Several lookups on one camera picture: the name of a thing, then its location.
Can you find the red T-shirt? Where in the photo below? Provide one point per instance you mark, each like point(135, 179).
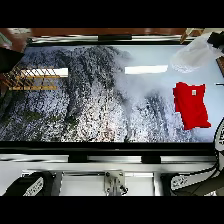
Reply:
point(192, 106)

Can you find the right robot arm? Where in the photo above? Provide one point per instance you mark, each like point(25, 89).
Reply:
point(196, 181)

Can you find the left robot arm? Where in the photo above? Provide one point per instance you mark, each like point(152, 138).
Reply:
point(31, 185)

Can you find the white garment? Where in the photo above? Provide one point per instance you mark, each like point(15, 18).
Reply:
point(193, 55)

